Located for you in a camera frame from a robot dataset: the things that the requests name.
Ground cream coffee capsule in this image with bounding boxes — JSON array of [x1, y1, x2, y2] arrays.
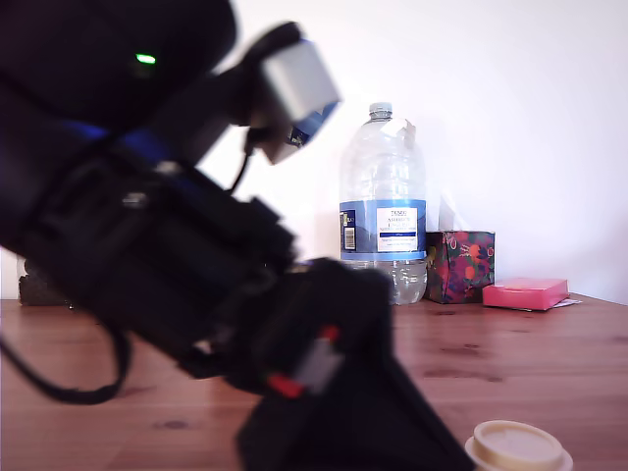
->
[[464, 419, 574, 471]]

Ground clear container with white lid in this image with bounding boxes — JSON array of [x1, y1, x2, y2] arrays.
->
[[17, 254, 73, 308]]

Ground pink flat box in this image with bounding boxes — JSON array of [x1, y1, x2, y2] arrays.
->
[[481, 277, 570, 312]]

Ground large clear water bottle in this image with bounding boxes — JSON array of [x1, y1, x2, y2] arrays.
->
[[338, 101, 429, 306]]

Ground white tissue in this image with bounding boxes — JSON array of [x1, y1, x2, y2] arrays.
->
[[438, 188, 475, 233]]

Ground dark coffee beans heap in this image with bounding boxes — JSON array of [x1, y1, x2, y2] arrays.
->
[[19, 274, 70, 306]]

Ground floral tissue box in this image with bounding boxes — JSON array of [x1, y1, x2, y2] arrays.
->
[[424, 229, 497, 304]]

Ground thin black camera cable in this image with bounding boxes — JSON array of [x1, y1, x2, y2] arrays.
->
[[227, 125, 257, 194]]

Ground black looping cable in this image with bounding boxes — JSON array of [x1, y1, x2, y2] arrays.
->
[[0, 313, 132, 405]]

